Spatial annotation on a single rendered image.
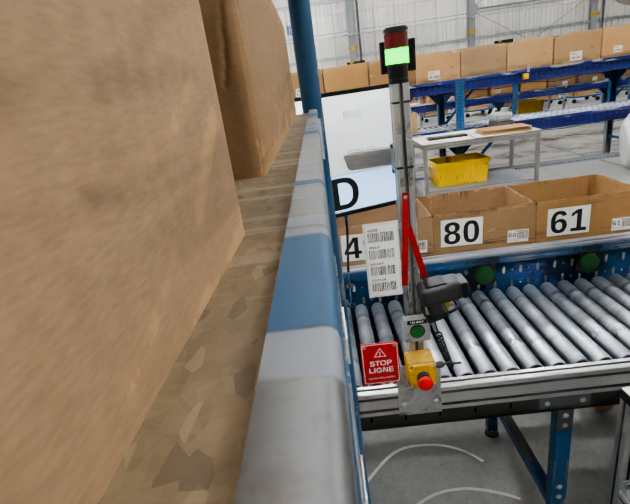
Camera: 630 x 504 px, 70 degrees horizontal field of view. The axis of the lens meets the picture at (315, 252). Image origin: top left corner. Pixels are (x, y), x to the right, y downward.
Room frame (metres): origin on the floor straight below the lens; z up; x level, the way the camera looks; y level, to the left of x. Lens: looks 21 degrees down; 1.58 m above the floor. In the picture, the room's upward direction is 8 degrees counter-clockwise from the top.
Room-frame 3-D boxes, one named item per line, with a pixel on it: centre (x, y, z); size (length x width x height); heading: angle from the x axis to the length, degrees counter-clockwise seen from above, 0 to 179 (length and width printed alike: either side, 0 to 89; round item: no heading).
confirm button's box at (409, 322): (1.00, -0.23, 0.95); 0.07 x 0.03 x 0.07; 87
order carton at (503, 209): (1.74, -0.66, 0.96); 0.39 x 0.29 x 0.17; 87
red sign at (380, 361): (1.01, -0.16, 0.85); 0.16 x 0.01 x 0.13; 87
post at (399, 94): (1.03, -0.23, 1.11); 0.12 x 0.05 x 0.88; 87
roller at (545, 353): (1.29, -0.65, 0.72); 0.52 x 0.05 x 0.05; 177
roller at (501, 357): (1.29, -0.52, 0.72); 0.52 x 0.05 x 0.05; 177
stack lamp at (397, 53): (1.04, -0.23, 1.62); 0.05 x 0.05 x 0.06
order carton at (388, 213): (1.76, -0.27, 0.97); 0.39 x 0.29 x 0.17; 87
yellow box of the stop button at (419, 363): (0.97, -0.27, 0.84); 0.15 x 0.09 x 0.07; 87
